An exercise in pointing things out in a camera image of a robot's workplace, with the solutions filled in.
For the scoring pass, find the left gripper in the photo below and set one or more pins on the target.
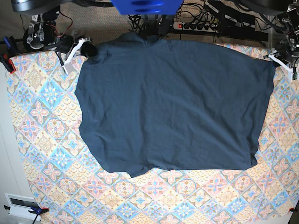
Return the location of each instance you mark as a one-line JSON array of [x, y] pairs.
[[286, 53]]

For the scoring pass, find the patterned colourful tablecloth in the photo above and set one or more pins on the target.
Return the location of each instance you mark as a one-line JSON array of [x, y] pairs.
[[65, 178]]

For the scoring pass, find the white wall outlet box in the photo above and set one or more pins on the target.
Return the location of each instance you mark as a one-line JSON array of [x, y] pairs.
[[20, 206]]

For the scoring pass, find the blue clamp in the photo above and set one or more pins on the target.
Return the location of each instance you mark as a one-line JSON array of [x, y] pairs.
[[35, 210], [9, 41]]

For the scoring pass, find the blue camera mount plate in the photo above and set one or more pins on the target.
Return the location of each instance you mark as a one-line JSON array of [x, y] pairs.
[[166, 7]]

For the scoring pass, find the white power strip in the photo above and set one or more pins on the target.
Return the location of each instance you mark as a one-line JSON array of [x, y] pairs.
[[198, 26]]

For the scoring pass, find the red black clamp upper left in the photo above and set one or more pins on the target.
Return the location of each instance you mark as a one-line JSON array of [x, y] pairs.
[[7, 62]]

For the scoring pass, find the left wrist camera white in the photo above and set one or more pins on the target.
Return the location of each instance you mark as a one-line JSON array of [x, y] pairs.
[[289, 67]]

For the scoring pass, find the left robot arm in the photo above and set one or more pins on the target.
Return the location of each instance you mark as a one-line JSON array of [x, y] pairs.
[[283, 17]]

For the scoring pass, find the blue clamp upper left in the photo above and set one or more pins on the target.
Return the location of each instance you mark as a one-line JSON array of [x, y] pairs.
[[9, 41]]

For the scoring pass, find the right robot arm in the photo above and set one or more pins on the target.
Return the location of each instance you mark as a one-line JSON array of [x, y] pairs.
[[42, 33]]

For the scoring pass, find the blue clamp lower left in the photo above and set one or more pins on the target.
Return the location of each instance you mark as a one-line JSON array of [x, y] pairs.
[[35, 210]]

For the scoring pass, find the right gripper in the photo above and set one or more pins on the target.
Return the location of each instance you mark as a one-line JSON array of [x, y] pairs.
[[66, 42]]

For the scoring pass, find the dark navy t-shirt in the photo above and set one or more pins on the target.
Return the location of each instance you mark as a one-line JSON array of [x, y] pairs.
[[171, 104]]

